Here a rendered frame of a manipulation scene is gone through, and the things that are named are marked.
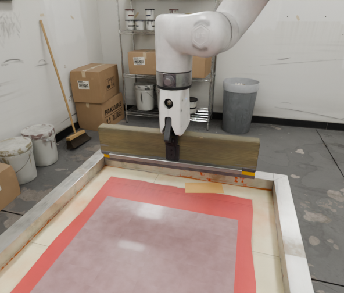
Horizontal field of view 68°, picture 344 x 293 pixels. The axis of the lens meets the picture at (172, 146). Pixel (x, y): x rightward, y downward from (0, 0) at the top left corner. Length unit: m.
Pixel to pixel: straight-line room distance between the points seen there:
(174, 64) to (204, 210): 0.35
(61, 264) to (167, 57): 0.45
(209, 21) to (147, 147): 0.31
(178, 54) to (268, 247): 0.43
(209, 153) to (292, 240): 0.24
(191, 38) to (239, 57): 3.30
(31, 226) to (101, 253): 0.17
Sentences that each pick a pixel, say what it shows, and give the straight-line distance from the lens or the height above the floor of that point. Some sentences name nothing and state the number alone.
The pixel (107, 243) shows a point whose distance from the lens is 0.59.
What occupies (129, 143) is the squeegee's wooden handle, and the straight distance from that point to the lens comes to 0.63.
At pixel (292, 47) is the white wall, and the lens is 3.79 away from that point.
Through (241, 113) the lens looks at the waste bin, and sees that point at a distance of 3.40.
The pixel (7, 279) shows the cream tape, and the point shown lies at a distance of 0.60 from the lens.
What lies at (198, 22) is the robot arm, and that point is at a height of 1.37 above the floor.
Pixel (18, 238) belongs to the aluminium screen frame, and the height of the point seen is 0.99.
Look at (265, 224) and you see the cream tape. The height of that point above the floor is 0.96.
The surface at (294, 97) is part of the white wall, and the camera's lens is 3.92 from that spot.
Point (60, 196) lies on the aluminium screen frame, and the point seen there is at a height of 0.99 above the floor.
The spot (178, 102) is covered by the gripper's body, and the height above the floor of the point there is 1.23.
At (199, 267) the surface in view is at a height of 0.96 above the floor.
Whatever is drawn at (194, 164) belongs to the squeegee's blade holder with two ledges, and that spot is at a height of 1.08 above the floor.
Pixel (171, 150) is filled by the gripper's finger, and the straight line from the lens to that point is 0.59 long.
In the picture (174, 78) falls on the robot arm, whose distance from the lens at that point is 0.52.
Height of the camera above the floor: 1.38
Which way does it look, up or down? 27 degrees down
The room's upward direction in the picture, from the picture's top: straight up
